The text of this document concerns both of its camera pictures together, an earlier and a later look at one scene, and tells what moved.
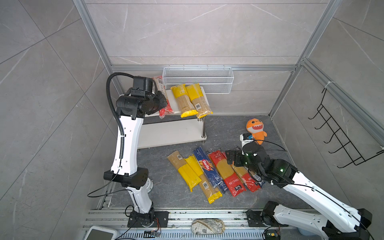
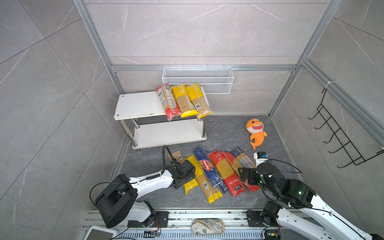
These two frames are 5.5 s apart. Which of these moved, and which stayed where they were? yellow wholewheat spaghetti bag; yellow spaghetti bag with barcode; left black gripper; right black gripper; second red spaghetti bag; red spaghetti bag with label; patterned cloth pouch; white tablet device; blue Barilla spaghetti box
Moved: right black gripper; left black gripper; red spaghetti bag with label
Stayed: yellow wholewheat spaghetti bag; blue Barilla spaghetti box; white tablet device; yellow spaghetti bag with barcode; second red spaghetti bag; patterned cloth pouch
